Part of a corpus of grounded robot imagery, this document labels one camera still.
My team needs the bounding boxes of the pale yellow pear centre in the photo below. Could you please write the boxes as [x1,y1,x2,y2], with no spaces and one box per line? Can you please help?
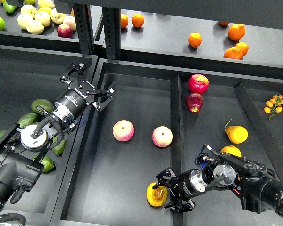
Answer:
[34,11,51,27]

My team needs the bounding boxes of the yellow pear upper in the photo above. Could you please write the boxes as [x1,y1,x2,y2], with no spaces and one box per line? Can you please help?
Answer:
[220,145,242,158]

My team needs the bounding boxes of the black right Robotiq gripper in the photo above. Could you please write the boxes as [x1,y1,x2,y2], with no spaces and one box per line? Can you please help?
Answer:
[152,167,207,213]

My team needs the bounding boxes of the pale yellow pear left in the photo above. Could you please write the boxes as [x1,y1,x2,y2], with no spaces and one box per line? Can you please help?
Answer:
[17,13,33,30]

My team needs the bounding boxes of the black perforated shelf post left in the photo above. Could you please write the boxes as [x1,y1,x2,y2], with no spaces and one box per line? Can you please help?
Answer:
[73,3,95,55]

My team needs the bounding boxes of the dark red apple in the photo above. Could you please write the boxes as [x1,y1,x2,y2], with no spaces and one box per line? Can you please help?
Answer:
[185,93,203,113]

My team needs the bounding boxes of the pale yellow pear front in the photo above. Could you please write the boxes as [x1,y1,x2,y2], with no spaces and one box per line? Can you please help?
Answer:
[26,20,45,35]

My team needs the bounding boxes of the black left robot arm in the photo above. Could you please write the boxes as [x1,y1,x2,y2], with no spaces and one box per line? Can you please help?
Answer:
[0,61,116,226]

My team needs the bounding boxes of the pink apple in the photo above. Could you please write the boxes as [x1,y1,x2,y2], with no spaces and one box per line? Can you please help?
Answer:
[112,120,134,142]
[152,126,173,148]

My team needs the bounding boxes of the green pepper on shelf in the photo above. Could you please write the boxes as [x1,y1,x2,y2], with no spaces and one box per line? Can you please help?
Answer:
[3,0,18,14]

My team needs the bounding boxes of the pale yellow pear right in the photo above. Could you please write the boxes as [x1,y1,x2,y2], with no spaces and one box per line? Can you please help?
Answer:
[50,8,66,24]

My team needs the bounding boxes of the pink peach on shelf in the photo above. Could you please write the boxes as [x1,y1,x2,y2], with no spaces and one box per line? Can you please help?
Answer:
[63,16,77,32]

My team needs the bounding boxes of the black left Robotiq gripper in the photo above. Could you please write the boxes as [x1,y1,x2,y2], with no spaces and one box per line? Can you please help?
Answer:
[54,60,116,119]

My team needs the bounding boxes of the pink apple right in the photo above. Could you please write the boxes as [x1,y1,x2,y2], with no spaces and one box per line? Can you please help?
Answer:
[152,126,173,148]

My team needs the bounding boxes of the yellow pear top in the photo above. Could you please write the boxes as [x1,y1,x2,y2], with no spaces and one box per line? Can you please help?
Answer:
[225,119,249,144]

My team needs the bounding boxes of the orange half hidden left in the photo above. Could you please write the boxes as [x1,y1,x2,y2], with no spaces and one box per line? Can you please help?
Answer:
[120,14,129,29]

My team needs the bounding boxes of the pink apple left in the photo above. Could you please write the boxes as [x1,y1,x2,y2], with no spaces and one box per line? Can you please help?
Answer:
[112,120,134,142]

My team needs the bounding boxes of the large red apple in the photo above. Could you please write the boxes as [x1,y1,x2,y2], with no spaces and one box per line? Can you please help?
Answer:
[188,74,209,95]

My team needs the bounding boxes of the orange right front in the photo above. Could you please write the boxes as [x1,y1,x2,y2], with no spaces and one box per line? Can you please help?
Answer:
[223,47,243,60]

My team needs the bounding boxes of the orange cherry tomato bunch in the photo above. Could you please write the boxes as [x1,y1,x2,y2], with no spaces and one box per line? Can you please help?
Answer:
[264,95,283,120]

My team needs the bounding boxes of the black angled tray divider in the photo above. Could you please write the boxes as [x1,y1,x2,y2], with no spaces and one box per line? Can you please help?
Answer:
[234,83,283,181]

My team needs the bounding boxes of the black perforated shelf post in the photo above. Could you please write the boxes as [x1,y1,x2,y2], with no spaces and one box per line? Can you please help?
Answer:
[102,7,121,60]
[73,3,95,55]

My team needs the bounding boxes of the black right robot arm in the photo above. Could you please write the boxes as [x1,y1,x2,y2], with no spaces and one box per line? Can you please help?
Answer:
[150,145,283,218]

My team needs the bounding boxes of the orange on shelf left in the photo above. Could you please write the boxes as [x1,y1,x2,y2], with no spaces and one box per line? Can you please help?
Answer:
[131,14,145,28]

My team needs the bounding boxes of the black centre tray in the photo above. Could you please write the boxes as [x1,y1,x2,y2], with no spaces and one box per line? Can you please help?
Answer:
[52,59,283,226]

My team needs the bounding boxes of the orange on shelf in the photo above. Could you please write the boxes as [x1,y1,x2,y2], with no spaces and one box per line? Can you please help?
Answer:
[188,32,202,48]
[131,14,145,28]

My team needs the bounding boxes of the large orange right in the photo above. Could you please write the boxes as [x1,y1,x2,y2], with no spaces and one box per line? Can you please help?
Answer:
[228,24,246,41]

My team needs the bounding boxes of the orange on shelf centre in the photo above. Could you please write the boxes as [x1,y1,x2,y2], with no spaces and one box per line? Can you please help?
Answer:
[188,32,202,48]

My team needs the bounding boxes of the black left tray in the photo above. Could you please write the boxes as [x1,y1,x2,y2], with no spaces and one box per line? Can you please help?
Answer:
[0,45,98,226]

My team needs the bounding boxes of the yellow pear with stem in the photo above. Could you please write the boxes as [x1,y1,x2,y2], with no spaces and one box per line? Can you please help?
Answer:
[146,182,168,207]

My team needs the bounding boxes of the black perforated shelf post right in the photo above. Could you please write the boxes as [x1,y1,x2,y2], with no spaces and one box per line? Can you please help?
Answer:
[102,7,121,60]

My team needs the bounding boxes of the black tray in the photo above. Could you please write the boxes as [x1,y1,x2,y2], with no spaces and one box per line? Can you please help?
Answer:
[0,45,98,226]
[52,59,283,226]

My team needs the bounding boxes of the red apple on shelf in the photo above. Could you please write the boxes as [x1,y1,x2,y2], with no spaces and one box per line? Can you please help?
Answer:
[57,24,73,38]

